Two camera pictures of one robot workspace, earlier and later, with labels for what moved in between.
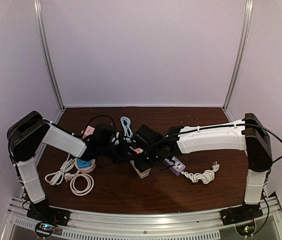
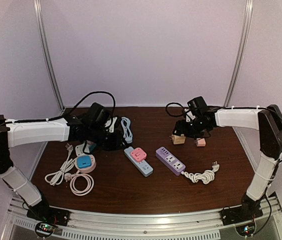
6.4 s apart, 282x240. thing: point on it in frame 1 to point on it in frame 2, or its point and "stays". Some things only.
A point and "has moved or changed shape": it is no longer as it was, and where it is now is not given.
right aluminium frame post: x=247 y=27 stays
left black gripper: x=123 y=156 to x=116 y=143
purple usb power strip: x=176 y=166 stays
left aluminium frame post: x=51 y=68 stays
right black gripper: x=141 y=166 to x=182 y=130
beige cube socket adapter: x=144 y=174 has moved or changed shape
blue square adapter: x=82 y=164 stays
